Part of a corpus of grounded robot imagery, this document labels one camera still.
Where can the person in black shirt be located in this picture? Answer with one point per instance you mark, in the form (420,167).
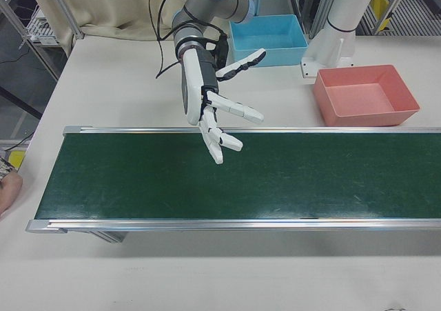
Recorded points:
(10,193)

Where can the white pedestal column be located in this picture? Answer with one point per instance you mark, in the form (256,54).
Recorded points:
(344,7)

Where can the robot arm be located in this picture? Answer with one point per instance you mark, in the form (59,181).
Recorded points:
(210,4)

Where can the pink plastic box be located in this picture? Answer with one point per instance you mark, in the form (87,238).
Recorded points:
(361,100)

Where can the light blue plastic box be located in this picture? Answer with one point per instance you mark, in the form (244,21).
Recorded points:
(268,49)

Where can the black ribbed grille panel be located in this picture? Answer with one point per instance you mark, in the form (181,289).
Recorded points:
(413,18)

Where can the beige curtain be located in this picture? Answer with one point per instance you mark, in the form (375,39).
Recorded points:
(103,7)

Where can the green conveyor belt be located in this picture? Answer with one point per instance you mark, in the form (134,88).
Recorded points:
(241,180)

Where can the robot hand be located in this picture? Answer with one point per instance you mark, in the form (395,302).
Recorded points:
(191,83)

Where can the aluminium workcell frame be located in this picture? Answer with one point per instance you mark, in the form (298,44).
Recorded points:
(65,9)
(311,11)

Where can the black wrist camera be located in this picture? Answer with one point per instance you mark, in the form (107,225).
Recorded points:
(222,52)

